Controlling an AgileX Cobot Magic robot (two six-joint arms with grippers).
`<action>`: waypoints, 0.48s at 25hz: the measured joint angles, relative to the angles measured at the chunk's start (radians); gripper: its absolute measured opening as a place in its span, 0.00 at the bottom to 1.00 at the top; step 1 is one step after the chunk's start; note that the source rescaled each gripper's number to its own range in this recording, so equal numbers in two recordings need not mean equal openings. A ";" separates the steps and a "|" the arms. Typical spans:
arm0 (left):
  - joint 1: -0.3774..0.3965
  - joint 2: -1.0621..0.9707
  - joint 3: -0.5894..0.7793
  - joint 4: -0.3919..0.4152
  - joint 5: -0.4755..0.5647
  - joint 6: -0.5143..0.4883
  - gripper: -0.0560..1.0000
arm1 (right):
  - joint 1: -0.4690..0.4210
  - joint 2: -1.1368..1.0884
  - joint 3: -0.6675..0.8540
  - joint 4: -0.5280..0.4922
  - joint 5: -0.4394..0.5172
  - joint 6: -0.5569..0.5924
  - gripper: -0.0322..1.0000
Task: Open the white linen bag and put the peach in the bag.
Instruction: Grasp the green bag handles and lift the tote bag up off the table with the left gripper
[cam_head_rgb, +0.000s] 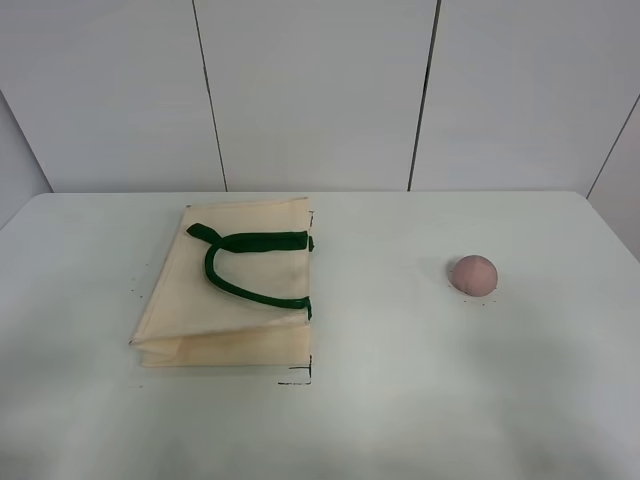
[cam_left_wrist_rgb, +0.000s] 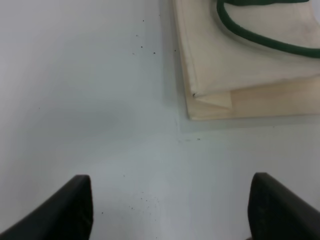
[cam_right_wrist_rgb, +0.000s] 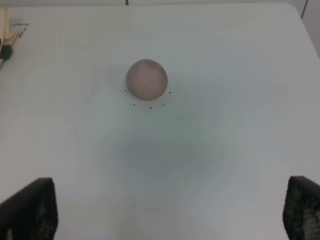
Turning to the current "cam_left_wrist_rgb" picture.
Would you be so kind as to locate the white linen bag green handles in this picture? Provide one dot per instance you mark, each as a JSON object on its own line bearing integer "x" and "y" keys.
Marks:
{"x": 249, "y": 58}

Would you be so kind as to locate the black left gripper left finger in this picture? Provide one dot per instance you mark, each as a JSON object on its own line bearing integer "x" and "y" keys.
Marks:
{"x": 66, "y": 215}

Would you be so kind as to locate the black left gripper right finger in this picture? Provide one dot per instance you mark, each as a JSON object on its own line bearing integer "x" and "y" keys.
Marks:
{"x": 276, "y": 213}

